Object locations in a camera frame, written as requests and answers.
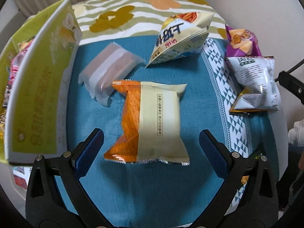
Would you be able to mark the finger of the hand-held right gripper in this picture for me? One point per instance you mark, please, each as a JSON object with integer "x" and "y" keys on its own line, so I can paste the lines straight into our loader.
{"x": 293, "y": 86}

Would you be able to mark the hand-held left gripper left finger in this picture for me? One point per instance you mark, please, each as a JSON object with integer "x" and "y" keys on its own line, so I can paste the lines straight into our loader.
{"x": 88, "y": 158}

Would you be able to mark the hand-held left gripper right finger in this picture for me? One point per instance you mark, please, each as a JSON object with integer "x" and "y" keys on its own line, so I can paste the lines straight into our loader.
{"x": 213, "y": 158}

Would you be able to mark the orange and cream snack packet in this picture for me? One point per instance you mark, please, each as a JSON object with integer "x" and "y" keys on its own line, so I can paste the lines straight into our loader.
{"x": 152, "y": 123}

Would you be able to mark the yellow-green cardboard box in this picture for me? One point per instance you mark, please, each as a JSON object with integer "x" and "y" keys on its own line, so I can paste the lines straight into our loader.
{"x": 40, "y": 83}

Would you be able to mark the pink snack packet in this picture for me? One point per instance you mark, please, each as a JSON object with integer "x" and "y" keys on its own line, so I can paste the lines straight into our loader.
{"x": 17, "y": 71}

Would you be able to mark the white and purple snack packet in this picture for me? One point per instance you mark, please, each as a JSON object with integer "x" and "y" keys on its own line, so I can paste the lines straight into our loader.
{"x": 257, "y": 85}

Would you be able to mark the dark green snack packet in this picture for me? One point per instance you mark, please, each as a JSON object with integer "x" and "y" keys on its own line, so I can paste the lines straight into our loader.
{"x": 256, "y": 154}

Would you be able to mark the white garment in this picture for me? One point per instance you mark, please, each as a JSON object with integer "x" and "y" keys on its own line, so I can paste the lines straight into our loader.
{"x": 296, "y": 134}

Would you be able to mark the blue patterned table cloth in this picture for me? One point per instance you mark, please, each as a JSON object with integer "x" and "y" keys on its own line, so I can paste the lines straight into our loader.
{"x": 194, "y": 104}

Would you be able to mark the translucent pink wafer packet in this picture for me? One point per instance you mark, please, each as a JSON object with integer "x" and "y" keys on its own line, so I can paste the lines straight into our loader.
{"x": 109, "y": 68}

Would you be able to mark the white fries snack packet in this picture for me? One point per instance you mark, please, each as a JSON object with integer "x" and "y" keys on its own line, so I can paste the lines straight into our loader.
{"x": 180, "y": 40}

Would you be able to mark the flowered striped bedspread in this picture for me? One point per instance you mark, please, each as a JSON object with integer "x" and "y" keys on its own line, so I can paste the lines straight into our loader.
{"x": 142, "y": 11}

